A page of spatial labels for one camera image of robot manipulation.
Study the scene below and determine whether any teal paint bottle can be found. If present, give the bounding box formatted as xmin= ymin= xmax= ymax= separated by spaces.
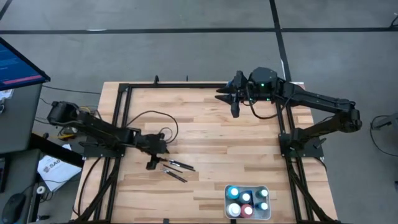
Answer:
xmin=226 ymin=185 xmax=241 ymax=200

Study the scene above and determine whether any black computer mouse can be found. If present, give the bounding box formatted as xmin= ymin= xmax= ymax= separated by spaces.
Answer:
xmin=1 ymin=192 xmax=27 ymax=224

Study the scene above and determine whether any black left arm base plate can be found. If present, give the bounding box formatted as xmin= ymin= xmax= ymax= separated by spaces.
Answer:
xmin=81 ymin=133 xmax=128 ymax=159

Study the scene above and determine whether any red paint bottle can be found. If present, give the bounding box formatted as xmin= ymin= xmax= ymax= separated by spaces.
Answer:
xmin=240 ymin=203 xmax=255 ymax=218

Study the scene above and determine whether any yellow cable bundle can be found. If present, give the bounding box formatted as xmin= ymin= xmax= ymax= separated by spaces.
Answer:
xmin=57 ymin=105 xmax=94 ymax=140

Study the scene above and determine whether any monitor with blue screen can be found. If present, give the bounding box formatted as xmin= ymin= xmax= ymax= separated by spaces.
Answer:
xmin=0 ymin=36 xmax=51 ymax=91

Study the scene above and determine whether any black desk beam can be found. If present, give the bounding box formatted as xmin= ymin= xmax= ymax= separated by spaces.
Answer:
xmin=29 ymin=133 xmax=85 ymax=168

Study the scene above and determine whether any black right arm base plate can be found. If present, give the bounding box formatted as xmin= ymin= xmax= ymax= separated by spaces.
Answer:
xmin=278 ymin=133 xmax=325 ymax=159

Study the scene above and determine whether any black aluminium table frame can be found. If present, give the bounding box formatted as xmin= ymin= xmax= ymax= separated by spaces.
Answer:
xmin=70 ymin=72 xmax=343 ymax=224

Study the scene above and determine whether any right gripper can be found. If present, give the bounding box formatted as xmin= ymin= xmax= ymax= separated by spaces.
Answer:
xmin=214 ymin=70 xmax=250 ymax=119

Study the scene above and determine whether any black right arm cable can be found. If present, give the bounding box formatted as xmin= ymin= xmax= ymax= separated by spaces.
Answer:
xmin=247 ymin=93 xmax=280 ymax=121

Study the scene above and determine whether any thick black paintbrush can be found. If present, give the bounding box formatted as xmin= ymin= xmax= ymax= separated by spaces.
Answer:
xmin=169 ymin=162 xmax=197 ymax=172

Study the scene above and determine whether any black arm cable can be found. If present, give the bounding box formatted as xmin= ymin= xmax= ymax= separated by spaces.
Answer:
xmin=247 ymin=93 xmax=280 ymax=121
xmin=126 ymin=110 xmax=180 ymax=144

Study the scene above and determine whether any white printed paper sheet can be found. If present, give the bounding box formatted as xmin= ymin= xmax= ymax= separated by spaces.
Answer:
xmin=37 ymin=144 xmax=83 ymax=192

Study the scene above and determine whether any white paint bottle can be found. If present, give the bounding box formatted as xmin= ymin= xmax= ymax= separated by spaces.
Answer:
xmin=226 ymin=202 xmax=242 ymax=218

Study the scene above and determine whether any black floor cable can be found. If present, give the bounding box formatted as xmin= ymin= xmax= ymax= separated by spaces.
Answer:
xmin=42 ymin=84 xmax=102 ymax=95
xmin=369 ymin=111 xmax=398 ymax=158

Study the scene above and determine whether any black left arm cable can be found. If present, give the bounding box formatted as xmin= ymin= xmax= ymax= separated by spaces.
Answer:
xmin=126 ymin=110 xmax=180 ymax=144

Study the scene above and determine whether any dark grey paint bottle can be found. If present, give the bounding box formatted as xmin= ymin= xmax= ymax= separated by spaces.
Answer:
xmin=238 ymin=191 xmax=252 ymax=205

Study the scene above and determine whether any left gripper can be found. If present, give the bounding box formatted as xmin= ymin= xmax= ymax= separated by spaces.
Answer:
xmin=136 ymin=133 xmax=170 ymax=171

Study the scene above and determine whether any white plastic bin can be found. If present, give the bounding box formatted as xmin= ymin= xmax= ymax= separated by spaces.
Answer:
xmin=223 ymin=184 xmax=272 ymax=221

